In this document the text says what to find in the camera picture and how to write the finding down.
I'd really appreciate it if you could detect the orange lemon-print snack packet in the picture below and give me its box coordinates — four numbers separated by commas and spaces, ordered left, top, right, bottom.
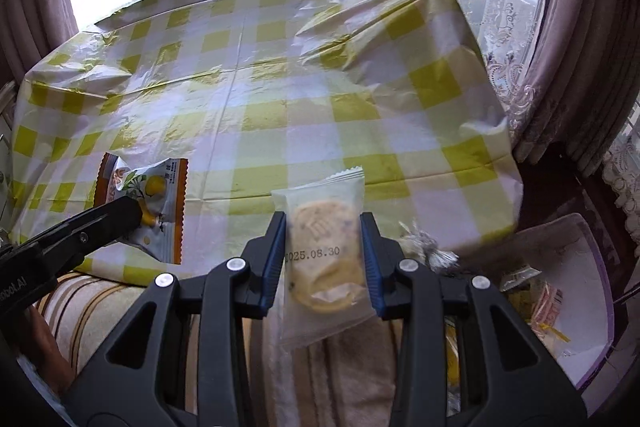
95, 152, 190, 265

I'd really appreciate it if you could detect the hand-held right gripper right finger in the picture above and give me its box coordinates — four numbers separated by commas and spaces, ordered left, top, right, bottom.
359, 212, 588, 427

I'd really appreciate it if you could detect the striped towel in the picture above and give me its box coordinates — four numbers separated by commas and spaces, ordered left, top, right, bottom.
30, 272, 451, 427

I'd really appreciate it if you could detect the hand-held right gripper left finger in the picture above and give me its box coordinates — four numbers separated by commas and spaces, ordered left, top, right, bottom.
61, 209, 288, 427

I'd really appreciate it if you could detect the clear round cookie packet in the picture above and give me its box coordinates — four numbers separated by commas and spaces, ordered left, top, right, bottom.
270, 166, 378, 350

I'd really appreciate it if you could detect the white purple-rimmed storage box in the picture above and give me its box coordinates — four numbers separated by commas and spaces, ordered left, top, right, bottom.
445, 212, 616, 390

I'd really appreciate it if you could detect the person's left forearm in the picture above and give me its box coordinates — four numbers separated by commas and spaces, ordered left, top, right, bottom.
17, 302, 77, 395

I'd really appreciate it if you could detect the yellow checked plastic tablecloth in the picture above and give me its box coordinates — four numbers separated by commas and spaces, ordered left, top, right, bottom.
10, 0, 525, 283

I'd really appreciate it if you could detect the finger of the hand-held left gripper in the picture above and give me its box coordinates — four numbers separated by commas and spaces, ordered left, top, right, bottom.
20, 197, 143, 275

